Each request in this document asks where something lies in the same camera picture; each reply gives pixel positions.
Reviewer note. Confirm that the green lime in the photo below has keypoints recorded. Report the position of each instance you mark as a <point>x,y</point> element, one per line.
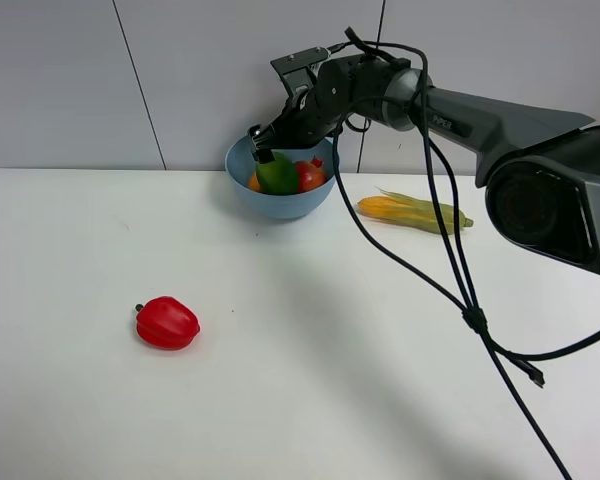
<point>278,177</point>

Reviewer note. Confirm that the red pomegranate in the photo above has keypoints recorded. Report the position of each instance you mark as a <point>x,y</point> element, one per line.
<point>311,174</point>

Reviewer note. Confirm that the orange mango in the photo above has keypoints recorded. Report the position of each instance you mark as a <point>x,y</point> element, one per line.
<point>253,183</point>

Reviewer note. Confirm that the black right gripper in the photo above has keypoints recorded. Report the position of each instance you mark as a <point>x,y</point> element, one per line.
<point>310,117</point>

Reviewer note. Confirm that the blue bowl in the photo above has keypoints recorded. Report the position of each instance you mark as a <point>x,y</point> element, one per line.
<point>240,166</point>

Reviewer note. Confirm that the red bell pepper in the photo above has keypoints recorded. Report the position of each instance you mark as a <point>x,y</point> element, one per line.
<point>167,324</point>

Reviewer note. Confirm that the corn cob with husk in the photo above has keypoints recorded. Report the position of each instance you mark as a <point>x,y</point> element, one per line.
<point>400,209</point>

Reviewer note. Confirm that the dark right wrist camera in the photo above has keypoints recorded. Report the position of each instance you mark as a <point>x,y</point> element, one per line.
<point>298,71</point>

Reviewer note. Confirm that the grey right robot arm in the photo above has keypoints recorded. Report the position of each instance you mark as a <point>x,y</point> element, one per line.
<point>539,168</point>

